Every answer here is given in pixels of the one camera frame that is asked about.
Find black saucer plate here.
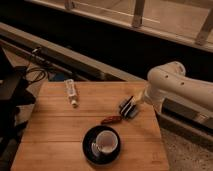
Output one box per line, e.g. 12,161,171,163
82,125,121,165

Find clear plastic bottle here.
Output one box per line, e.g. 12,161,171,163
65,79,78,108

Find small red-brown object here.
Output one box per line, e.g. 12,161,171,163
101,116,122,124

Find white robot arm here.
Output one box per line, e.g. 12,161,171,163
134,61,213,120

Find white ceramic cup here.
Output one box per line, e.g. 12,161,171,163
91,131,118,156

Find black cables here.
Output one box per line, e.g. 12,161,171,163
21,46,54,86

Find black equipment stand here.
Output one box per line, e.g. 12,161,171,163
0,46,37,171

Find black striped rectangular case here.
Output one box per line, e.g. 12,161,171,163
119,96,139,119

